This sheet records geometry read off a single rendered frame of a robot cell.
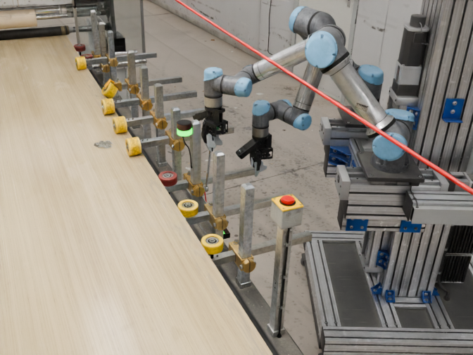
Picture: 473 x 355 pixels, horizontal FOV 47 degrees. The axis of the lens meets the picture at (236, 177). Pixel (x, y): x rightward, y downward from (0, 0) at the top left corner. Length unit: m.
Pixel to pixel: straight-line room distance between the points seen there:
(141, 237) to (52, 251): 0.30
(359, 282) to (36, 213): 1.64
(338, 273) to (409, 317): 0.42
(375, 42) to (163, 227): 3.54
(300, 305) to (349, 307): 0.37
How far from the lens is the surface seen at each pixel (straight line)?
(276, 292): 1.78
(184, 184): 2.38
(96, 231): 2.05
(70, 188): 2.33
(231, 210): 2.23
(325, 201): 3.95
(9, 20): 4.33
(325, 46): 1.95
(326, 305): 2.75
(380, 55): 5.18
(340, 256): 3.10
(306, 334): 2.92
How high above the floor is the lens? 2.07
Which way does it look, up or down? 30 degrees down
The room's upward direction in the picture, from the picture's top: 2 degrees clockwise
